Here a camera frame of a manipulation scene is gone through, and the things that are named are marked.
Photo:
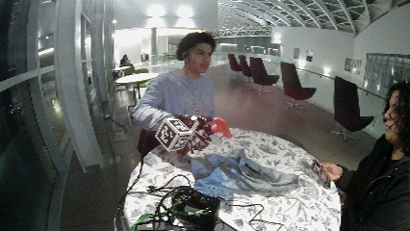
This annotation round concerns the floral white tablecloth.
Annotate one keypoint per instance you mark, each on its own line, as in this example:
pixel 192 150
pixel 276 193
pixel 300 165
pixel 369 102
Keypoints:
pixel 281 199

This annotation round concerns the dark red chair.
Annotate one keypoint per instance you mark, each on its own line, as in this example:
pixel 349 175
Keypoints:
pixel 233 63
pixel 294 86
pixel 350 109
pixel 245 66
pixel 260 73

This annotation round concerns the wide wall poster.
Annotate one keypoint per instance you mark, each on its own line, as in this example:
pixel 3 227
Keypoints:
pixel 353 66

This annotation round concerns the dark smartphone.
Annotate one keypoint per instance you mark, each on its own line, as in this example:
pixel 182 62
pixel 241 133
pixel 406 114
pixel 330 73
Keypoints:
pixel 320 171

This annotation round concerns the light blue cloth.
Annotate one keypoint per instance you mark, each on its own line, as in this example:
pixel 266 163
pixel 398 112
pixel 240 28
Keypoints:
pixel 244 174

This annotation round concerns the white marker cube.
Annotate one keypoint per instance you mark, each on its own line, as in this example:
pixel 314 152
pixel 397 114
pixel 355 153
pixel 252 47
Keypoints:
pixel 174 134

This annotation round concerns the orange plastic object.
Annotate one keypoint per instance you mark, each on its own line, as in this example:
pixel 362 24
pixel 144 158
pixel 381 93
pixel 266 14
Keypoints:
pixel 221 126

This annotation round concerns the glass wall panel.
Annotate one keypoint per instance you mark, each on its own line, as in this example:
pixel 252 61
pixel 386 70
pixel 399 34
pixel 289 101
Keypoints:
pixel 386 72

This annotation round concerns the white structural column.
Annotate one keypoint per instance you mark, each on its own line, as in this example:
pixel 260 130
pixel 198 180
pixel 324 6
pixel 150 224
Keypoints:
pixel 76 89

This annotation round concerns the round white table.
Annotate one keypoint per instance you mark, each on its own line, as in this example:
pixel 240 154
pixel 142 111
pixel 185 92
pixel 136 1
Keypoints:
pixel 136 78

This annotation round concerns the the person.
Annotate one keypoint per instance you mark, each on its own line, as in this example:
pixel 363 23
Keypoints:
pixel 178 93

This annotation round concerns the black electronic box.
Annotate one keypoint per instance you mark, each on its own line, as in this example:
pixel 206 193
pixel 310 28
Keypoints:
pixel 196 205

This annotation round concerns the green chair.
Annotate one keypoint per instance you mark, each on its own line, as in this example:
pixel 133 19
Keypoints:
pixel 141 84

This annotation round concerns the framed wall picture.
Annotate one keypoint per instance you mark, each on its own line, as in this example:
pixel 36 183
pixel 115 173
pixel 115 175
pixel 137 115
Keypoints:
pixel 296 53
pixel 309 56

